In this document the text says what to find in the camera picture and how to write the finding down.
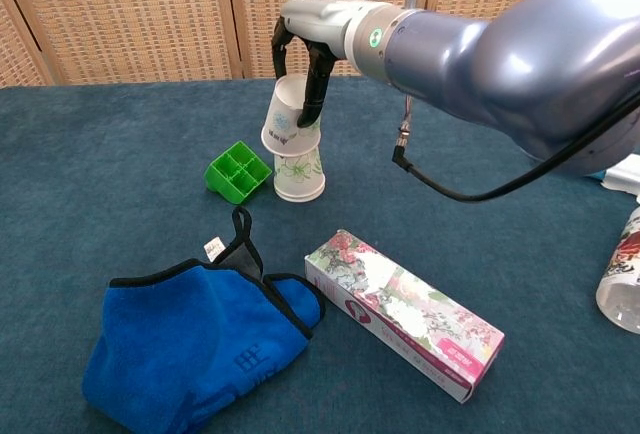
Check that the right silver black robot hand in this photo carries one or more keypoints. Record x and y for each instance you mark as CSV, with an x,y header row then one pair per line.
x,y
320,19

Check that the blue emblem paper cup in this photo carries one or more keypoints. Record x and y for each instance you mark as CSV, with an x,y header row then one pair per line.
x,y
282,124

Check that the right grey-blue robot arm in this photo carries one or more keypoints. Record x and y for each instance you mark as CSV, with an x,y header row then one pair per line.
x,y
550,54

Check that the green plastic grid tray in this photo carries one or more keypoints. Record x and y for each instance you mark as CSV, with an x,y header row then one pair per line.
x,y
239,174

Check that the dark teal table mat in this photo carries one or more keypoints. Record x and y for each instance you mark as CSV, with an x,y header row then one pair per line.
x,y
100,154

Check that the long floral cardboard box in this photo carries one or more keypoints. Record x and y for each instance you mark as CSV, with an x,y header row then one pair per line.
x,y
400,304

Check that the blue cloth with black trim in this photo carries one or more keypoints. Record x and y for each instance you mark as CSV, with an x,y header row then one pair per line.
x,y
190,334

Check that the blue and white lint roller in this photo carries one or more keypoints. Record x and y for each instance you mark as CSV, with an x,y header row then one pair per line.
x,y
622,176

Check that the clear bottle with red label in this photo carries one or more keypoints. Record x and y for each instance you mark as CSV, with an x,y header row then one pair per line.
x,y
622,279

